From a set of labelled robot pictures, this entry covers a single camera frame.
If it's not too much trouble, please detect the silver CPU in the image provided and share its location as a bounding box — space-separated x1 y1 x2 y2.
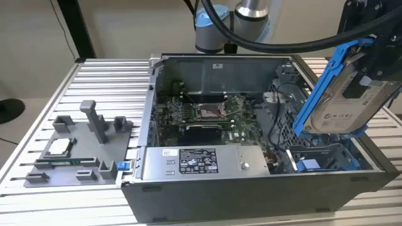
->
49 139 72 155

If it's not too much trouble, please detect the thin black case wire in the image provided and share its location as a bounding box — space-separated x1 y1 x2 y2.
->
267 82 304 152

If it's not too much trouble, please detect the CPU socket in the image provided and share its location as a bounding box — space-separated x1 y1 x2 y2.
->
193 102 228 120

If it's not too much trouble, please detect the silver power supply unit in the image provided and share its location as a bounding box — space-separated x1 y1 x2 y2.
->
138 145 271 178

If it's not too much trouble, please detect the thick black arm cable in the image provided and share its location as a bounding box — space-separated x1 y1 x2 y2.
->
200 0 402 54

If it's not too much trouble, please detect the thin black wall cable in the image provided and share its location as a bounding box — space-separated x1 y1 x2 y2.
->
49 0 77 63

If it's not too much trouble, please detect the grey parts rack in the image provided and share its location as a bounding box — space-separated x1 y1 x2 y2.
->
22 100 134 189

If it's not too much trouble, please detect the hard disk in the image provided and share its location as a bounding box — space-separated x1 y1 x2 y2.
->
296 159 321 172
291 35 402 140

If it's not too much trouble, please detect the black upright post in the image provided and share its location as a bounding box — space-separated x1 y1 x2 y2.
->
57 0 96 59

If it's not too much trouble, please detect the green motherboard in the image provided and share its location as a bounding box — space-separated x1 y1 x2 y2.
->
154 93 271 148

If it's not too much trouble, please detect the black round stand base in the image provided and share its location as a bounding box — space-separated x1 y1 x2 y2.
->
0 98 25 124

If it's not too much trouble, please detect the open grey PC case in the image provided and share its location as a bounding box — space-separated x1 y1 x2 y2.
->
120 53 402 223

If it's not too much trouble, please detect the black graphics card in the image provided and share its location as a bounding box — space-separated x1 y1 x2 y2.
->
180 124 225 145

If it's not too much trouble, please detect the green RAM stick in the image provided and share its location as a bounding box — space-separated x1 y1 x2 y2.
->
34 158 94 165

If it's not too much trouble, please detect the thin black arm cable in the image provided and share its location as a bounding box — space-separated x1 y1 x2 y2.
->
182 0 201 15

